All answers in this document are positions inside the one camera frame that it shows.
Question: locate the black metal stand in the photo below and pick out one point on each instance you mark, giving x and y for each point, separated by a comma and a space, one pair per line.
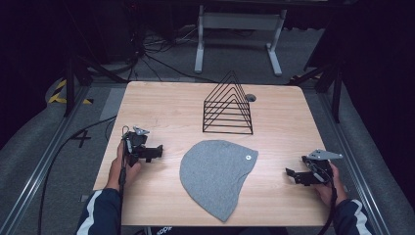
336, 91
70, 88

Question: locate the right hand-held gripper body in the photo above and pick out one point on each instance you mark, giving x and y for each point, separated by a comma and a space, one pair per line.
318, 168

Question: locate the white metal desk frame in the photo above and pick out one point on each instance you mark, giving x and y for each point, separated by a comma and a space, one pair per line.
239, 21

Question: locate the black tape floor marking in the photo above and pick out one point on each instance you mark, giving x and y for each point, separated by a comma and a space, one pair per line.
81, 137

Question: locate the grey knit beanie hat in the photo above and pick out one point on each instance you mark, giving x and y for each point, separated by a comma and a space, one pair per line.
212, 176

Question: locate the person's right hand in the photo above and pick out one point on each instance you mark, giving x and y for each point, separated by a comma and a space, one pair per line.
332, 191

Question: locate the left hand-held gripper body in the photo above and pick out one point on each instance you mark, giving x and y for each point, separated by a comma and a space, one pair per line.
137, 141

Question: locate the aluminium floor rail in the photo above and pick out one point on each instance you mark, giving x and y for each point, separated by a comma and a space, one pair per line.
39, 166
355, 163

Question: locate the yellow black hazard tape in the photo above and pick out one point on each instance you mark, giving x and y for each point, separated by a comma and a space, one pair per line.
58, 94

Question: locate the person's left hand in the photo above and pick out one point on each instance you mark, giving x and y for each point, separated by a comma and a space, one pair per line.
115, 173

